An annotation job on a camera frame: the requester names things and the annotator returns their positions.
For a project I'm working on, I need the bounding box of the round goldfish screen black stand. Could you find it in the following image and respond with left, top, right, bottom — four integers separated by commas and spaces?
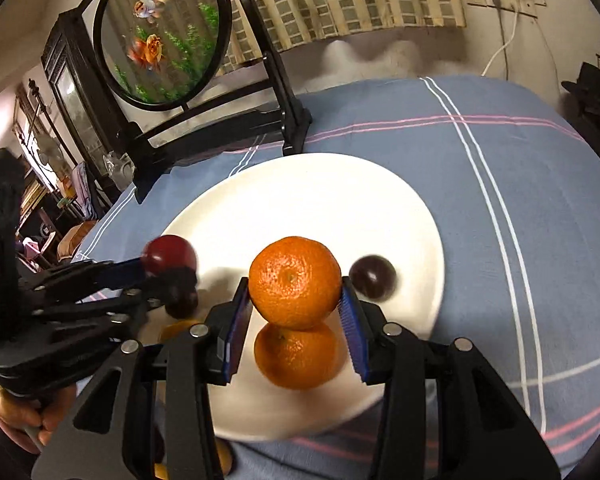
82, 0, 313, 205

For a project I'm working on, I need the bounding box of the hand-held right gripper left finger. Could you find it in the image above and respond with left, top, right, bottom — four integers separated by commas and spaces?
30, 276, 255, 480

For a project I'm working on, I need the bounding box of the large mandarin orange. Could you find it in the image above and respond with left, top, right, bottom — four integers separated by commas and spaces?
248, 236, 342, 331

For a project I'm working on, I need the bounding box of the white standing fan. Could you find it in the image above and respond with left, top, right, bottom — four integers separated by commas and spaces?
34, 139, 65, 172

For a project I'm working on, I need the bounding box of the white plate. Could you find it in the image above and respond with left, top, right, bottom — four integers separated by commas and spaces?
157, 152, 446, 443

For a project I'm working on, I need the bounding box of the red plum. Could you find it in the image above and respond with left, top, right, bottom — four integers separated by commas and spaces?
143, 235, 198, 277

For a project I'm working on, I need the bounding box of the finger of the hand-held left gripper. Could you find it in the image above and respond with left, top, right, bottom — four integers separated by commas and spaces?
20, 257, 153, 306
30, 267, 201, 341

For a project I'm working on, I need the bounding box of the person's left hand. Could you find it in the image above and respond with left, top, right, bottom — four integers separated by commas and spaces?
0, 386, 77, 456

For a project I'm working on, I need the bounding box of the chair with draped clothes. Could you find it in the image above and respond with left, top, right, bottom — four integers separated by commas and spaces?
70, 162, 106, 221

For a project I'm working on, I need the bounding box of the black hat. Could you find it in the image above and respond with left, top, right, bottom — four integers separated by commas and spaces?
561, 61, 600, 111

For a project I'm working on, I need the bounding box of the dark wooden glass cabinet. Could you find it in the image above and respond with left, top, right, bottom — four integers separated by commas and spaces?
40, 10, 131, 196

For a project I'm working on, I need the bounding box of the clear plastic bag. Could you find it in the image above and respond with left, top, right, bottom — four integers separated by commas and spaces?
102, 150, 133, 188

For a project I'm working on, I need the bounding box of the dark purple plum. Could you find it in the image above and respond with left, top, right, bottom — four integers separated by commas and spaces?
348, 255, 397, 302
164, 282, 199, 320

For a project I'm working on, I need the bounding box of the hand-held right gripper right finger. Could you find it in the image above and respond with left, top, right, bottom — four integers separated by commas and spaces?
337, 276, 563, 480

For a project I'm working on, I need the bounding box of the yellow plum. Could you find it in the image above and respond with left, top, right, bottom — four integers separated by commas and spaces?
159, 319, 201, 345
215, 440, 233, 476

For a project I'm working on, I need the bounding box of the blue striped tablecloth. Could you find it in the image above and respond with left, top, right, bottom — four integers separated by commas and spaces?
72, 76, 600, 480

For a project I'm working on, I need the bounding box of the white power cable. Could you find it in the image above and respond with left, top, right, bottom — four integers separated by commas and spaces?
481, 5, 521, 77

